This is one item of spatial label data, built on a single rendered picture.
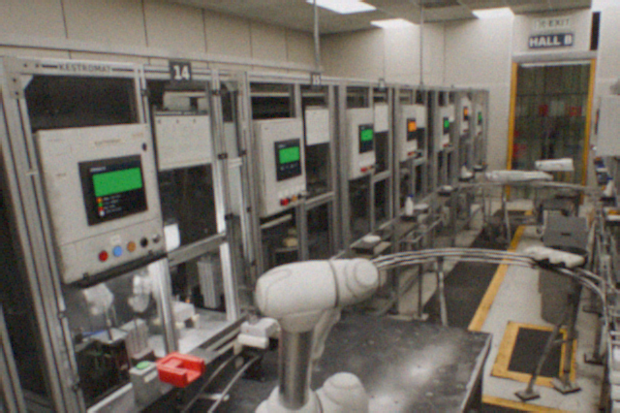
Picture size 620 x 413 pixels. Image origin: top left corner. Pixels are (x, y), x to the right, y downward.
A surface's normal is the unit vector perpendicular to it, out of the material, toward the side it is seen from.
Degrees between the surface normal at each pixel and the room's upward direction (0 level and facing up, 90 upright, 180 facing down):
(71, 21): 90
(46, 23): 90
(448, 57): 90
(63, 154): 90
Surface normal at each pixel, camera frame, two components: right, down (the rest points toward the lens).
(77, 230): 0.90, 0.09
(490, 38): -0.44, 0.26
